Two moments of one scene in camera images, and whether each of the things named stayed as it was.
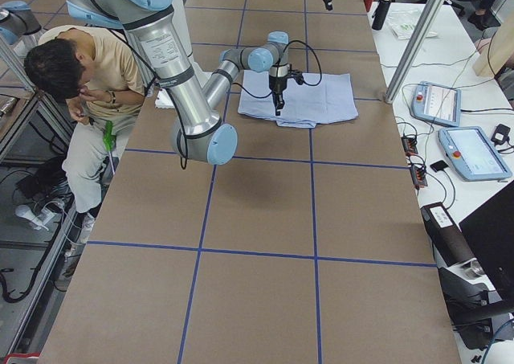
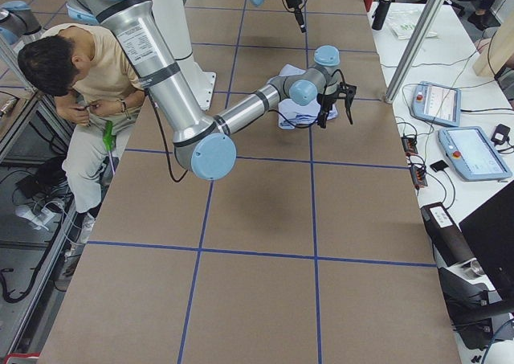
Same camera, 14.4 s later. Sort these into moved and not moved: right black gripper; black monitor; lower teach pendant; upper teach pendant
Moved: right black gripper
Not moved: upper teach pendant; black monitor; lower teach pendant
